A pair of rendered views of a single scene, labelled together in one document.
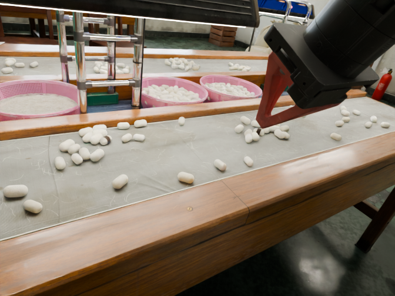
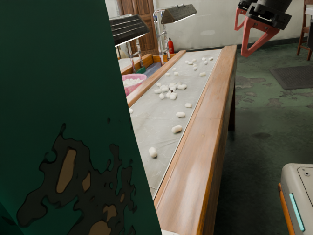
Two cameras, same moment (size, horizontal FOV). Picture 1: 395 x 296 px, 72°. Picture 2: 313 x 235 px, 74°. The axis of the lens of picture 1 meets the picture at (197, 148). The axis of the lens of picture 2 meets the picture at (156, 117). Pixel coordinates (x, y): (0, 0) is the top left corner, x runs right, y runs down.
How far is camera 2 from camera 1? 0.34 m
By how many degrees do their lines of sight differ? 24
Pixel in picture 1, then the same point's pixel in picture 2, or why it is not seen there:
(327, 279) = (232, 154)
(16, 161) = not seen: hidden behind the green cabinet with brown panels
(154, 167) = (153, 136)
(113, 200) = (162, 162)
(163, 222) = (203, 147)
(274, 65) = (252, 23)
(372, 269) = (243, 135)
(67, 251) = (189, 187)
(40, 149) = not seen: hidden behind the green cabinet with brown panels
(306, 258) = not seen: hidden behind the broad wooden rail
